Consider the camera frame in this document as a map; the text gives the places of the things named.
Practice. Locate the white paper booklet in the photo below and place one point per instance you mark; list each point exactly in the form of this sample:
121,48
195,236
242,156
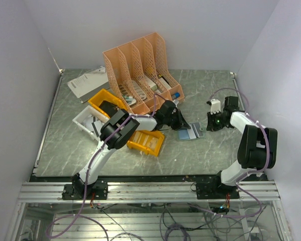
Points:
89,83

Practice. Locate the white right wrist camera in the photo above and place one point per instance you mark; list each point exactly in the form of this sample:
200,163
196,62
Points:
215,106

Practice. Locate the peach plastic file organizer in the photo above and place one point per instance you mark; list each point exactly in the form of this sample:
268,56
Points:
139,69

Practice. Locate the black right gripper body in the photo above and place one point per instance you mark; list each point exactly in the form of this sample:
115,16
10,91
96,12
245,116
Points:
216,122

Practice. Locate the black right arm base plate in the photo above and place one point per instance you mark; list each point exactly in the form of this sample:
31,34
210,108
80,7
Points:
205,191

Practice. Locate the blue capped bottle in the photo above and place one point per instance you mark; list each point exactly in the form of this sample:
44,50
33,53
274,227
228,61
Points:
175,96

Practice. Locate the yellow bin with cards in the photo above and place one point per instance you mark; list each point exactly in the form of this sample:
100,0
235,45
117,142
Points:
146,142

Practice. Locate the aluminium frame rail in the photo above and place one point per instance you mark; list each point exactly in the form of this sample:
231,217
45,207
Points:
121,192

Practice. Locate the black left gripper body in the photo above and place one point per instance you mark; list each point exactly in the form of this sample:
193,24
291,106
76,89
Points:
173,121

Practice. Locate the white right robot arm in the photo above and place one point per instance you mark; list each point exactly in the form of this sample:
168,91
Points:
257,148

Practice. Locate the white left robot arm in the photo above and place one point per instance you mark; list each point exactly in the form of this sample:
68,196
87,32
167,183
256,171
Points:
115,133

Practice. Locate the white stapler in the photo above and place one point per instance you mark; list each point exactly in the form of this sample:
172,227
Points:
130,100

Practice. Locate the yellow bin with black items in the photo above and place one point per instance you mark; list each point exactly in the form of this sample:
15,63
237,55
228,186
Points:
106,103

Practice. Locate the white bin with cards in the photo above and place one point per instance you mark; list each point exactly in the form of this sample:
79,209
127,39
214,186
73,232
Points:
90,121

